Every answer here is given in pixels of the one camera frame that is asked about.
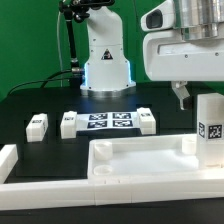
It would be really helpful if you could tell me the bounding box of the black cable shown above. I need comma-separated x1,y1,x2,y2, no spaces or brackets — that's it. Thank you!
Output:
7,69,73,97

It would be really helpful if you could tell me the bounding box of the white front fence rail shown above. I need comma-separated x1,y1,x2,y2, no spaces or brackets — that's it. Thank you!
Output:
0,179,224,211

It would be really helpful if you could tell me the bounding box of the white left fence piece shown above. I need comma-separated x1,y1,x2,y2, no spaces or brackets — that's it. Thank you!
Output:
0,144,18,184

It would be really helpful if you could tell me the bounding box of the white cable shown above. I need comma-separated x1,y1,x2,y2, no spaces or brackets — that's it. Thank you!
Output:
56,12,64,88

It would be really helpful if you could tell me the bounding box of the white desk top tray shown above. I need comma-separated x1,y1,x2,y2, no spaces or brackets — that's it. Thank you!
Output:
87,134,224,182

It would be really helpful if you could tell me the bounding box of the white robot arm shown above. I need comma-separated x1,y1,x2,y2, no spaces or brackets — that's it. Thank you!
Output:
83,0,224,109

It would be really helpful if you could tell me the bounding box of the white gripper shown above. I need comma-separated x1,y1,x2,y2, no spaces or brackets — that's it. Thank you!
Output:
141,1,224,110

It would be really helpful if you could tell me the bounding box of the fiducial marker sheet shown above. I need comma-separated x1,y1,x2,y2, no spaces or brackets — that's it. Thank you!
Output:
77,112,139,131

